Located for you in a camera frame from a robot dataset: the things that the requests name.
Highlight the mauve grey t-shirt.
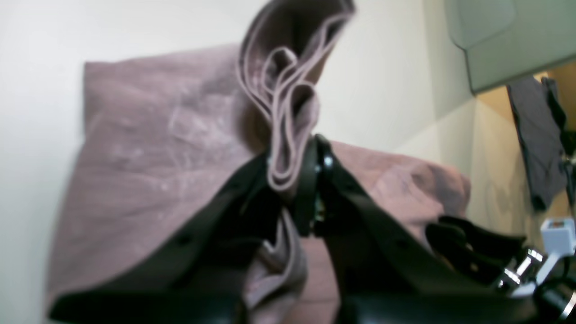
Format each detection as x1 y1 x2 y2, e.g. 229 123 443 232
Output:
45 0 471 324

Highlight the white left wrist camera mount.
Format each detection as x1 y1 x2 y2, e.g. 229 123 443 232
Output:
426 215 576 321

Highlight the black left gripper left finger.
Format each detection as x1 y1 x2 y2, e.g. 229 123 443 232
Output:
49 153 288 324

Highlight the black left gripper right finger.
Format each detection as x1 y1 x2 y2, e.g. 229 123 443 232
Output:
293 135 540 324

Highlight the dark hanging cloth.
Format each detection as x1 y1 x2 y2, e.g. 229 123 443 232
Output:
506 76 575 212

